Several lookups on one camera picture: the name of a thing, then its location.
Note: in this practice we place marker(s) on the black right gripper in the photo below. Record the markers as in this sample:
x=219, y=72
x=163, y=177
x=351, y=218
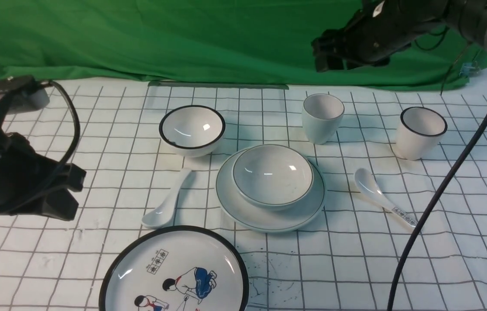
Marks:
x=376, y=32

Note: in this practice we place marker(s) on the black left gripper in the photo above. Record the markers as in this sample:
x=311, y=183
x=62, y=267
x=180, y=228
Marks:
x=22, y=170

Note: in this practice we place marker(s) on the pale green cup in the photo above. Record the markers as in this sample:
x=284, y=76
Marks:
x=321, y=117

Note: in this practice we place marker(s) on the plain white ceramic spoon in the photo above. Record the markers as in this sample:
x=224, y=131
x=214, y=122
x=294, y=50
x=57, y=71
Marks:
x=161, y=215

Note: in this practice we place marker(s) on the pale green-rimmed bowl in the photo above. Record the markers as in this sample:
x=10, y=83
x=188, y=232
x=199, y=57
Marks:
x=272, y=176

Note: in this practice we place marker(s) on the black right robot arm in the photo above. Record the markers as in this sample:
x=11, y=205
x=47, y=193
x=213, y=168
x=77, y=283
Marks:
x=467, y=17

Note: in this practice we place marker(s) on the green backdrop cloth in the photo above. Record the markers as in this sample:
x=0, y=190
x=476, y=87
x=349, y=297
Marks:
x=197, y=41

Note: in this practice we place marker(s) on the black-rimmed white cup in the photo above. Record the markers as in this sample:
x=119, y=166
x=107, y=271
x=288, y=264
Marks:
x=419, y=131

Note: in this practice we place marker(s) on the black-rimmed cartoon plate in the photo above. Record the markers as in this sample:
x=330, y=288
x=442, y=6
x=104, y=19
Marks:
x=179, y=268

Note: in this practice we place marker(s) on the blue metal clip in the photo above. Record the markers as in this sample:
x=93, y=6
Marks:
x=469, y=69

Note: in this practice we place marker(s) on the white spoon with print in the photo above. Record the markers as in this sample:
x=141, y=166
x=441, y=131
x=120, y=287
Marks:
x=367, y=185

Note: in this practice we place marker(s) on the black-rimmed white bowl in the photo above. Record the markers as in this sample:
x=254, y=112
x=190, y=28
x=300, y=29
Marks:
x=192, y=131

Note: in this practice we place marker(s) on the pale green-rimmed plate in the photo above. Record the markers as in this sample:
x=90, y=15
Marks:
x=263, y=220

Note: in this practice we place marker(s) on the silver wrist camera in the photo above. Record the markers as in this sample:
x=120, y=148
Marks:
x=22, y=94

